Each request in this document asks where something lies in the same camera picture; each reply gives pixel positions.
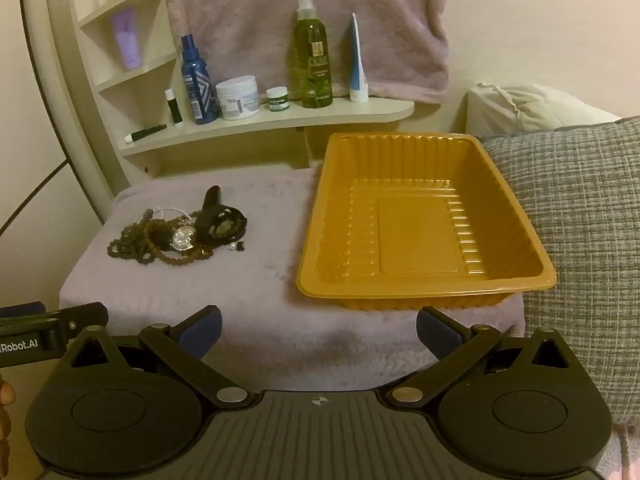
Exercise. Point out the cream corner shelf unit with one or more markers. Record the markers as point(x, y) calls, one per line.
point(130, 100)

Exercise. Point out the black white lip balm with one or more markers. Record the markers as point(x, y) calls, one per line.
point(176, 116)

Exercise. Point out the white cream jar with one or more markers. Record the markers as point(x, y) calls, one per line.
point(238, 98)

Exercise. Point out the dark green lying tube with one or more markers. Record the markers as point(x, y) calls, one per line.
point(143, 133)

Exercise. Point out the hanging mauve towel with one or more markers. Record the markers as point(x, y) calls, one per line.
point(403, 43)

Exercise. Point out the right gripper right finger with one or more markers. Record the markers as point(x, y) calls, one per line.
point(458, 350)

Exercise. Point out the person's left hand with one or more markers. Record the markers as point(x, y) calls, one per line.
point(7, 398)

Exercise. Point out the cream pillow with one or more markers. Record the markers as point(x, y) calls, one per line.
point(493, 110)

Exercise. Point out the silver round watch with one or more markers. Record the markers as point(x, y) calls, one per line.
point(183, 238)

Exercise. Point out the purple tube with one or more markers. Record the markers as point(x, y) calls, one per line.
point(125, 31)

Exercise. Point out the blue spray bottle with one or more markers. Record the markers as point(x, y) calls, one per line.
point(196, 79)

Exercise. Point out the blue white tube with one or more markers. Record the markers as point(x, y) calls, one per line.
point(358, 84)

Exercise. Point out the grey woven pillow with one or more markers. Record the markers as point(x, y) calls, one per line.
point(579, 187)

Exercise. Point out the small green-label jar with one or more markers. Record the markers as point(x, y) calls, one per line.
point(278, 99)

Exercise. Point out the orange plastic tray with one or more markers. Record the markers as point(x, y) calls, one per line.
point(407, 220)

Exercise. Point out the green olive spray bottle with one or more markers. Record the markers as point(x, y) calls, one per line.
point(312, 57)

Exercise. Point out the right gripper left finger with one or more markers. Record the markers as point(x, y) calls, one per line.
point(181, 349)

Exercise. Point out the black cylinder case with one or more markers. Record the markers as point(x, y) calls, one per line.
point(208, 214)

